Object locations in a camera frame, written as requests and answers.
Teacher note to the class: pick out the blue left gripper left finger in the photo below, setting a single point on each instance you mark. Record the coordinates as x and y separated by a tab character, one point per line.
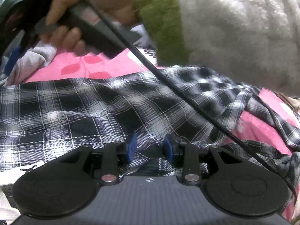
131	146

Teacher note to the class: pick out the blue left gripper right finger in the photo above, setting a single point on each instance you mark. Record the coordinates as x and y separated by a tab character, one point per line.
168	147

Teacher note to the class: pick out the person's right hand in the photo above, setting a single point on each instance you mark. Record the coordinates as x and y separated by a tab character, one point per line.
122	11

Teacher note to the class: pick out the grey hoodie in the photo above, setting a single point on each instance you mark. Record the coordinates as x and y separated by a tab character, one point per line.
15	72

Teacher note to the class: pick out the pink floral bed sheet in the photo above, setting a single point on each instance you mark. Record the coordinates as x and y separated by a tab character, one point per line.
249	127

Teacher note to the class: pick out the right fleece sleeve green cuff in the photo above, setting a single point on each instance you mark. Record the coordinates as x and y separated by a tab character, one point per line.
250	41

